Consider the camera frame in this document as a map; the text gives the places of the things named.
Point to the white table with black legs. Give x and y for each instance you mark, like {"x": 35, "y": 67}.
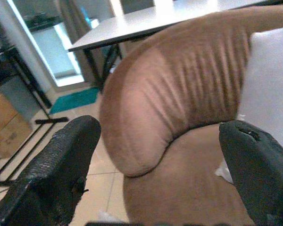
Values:
{"x": 136, "y": 26}

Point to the beige curtain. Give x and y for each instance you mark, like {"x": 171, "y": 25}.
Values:
{"x": 77, "y": 35}

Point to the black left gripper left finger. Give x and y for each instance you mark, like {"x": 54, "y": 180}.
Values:
{"x": 49, "y": 169}

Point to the brown fabric sofa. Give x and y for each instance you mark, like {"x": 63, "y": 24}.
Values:
{"x": 179, "y": 106}

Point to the teal floor mat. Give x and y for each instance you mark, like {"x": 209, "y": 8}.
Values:
{"x": 73, "y": 100}

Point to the black metal shelf rack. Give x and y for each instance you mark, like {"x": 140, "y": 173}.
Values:
{"x": 16, "y": 94}

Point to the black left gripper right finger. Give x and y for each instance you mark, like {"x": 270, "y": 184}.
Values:
{"x": 257, "y": 169}

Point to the brown cardboard box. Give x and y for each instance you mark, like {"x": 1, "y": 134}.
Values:
{"x": 5, "y": 124}

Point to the glass balcony door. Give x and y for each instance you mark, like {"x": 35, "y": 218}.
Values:
{"x": 52, "y": 44}

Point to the white pillow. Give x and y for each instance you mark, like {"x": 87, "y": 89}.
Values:
{"x": 268, "y": 94}

